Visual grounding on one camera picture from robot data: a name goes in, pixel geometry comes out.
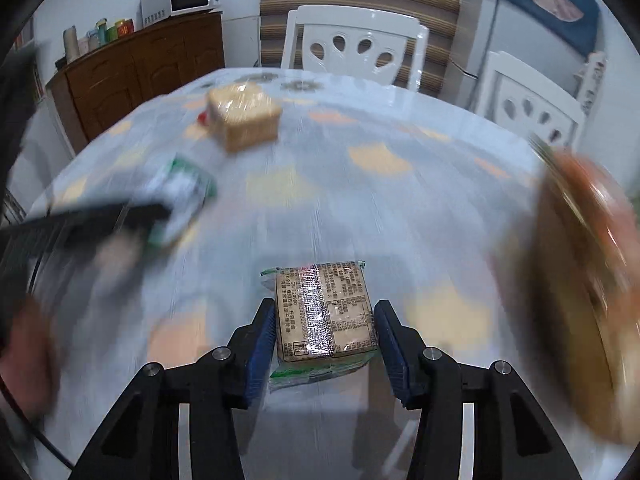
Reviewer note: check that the red stick snack packet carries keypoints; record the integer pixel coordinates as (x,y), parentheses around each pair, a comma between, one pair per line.
(203,118)

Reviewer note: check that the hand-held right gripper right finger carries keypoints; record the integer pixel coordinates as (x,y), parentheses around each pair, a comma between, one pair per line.
(395,355)

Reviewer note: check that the white cylinder container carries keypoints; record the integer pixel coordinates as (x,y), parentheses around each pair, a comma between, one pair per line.
(72,44)

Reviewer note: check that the wrapped cake block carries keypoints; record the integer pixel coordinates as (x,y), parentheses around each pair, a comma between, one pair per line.
(245,115)

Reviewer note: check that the tan biscuit packet green edges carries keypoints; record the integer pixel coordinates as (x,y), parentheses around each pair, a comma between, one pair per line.
(325,315)

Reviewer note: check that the white plastic chair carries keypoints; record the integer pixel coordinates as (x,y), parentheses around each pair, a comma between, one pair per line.
(505,72)
(350,22)

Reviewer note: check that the green white snack packet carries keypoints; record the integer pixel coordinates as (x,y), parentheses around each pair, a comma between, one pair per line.
(185,195)

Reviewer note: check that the red green tin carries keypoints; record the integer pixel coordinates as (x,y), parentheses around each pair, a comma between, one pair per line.
(123,27)

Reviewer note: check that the brown wooden cabinet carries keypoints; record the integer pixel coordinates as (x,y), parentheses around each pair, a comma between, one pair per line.
(140,75)

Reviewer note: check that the silver refrigerator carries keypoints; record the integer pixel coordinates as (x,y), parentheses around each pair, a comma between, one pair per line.
(475,25)

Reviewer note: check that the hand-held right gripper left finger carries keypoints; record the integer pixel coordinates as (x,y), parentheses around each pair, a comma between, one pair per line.
(255,355)

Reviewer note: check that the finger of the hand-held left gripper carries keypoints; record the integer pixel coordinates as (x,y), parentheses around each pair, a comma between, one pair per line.
(100,222)

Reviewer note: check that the orange snack packet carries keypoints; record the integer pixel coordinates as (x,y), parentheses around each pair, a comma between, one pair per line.
(595,210)

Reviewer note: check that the person's left hand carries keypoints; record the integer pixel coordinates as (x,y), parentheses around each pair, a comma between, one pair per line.
(27,355)

